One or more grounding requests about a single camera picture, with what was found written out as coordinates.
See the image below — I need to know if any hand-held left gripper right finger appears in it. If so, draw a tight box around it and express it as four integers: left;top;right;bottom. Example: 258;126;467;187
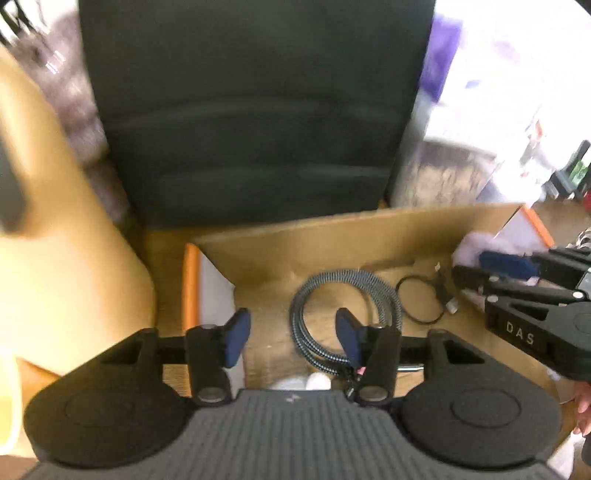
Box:
335;308;490;407

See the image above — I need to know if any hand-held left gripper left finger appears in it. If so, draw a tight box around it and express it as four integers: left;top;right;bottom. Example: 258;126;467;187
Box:
99;308;252;406

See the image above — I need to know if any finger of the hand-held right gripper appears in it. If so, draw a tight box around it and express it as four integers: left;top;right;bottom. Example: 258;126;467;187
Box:
451;265;591;306
480;248;591;291

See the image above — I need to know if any lilac fluffy slipper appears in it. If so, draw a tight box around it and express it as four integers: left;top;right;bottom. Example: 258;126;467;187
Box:
455;232;541;283

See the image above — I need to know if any red and orange cardboard box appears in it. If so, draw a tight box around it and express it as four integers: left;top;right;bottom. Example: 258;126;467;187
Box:
182;203;564;407

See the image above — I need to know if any person's right hand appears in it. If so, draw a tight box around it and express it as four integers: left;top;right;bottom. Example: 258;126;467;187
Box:
574;385;591;435

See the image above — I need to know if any clear plastic container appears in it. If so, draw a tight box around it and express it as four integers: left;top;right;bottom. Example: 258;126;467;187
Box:
388;137;499;208

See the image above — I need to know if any yellow rounded furniture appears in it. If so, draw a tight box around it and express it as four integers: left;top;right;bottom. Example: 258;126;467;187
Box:
0;46;158;446

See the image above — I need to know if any black office chair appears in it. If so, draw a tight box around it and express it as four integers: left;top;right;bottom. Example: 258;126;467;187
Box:
78;0;437;229

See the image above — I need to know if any purple and white book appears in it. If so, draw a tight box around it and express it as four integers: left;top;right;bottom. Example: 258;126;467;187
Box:
418;14;465;100

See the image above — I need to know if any grey braided cable coil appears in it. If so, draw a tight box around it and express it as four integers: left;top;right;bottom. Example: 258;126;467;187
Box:
288;271;403;376

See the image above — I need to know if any thin black cable loop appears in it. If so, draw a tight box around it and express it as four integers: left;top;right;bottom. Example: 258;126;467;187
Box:
396;272;460;324

